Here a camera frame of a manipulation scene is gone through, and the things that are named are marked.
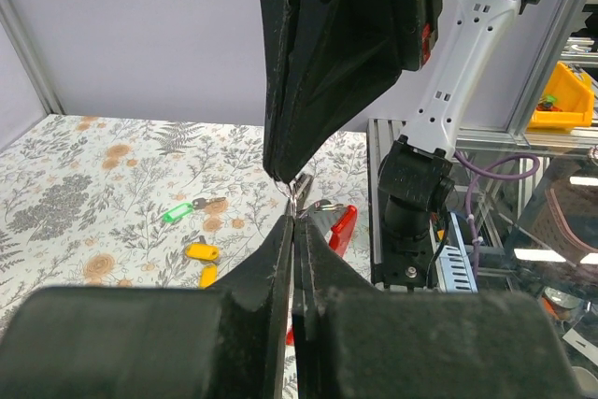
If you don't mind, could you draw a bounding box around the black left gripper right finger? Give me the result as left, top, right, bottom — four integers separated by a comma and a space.
292, 219, 579, 398

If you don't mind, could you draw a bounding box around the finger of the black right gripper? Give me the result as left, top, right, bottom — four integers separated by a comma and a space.
260, 0, 292, 180

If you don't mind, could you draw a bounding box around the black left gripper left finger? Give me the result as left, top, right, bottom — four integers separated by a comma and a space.
1, 216, 294, 398

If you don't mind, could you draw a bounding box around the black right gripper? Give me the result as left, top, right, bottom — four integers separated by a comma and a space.
278, 0, 443, 180

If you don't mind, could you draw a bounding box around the metal keyring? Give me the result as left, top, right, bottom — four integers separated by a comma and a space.
275, 172, 307, 218

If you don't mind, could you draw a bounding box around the red keyring fob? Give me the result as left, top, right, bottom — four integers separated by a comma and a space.
328, 205, 358, 258

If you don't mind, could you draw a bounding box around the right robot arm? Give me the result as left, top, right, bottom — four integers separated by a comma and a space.
260, 0, 540, 239

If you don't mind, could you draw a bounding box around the yellow key tag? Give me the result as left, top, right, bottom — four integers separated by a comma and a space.
198, 264, 218, 289
185, 243, 220, 263

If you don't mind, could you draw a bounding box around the silver key under tags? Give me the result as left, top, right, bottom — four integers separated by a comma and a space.
299, 199, 347, 223

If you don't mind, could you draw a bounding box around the green key tag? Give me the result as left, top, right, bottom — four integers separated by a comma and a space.
163, 203, 194, 223

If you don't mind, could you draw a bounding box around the silver key black head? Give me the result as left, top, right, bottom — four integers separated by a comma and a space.
192, 197, 225, 210

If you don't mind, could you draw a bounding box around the yellow storage bin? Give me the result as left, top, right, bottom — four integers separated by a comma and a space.
528, 62, 594, 130

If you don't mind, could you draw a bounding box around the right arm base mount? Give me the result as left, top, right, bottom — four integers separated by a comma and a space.
370, 212, 442, 291

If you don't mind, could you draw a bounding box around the aluminium front rail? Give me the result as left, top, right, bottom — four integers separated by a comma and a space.
366, 119, 402, 290

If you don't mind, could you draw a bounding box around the slotted cable duct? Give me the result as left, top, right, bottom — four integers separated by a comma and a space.
436, 212, 477, 293

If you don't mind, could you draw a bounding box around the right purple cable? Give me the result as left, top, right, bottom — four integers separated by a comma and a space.
455, 150, 541, 283

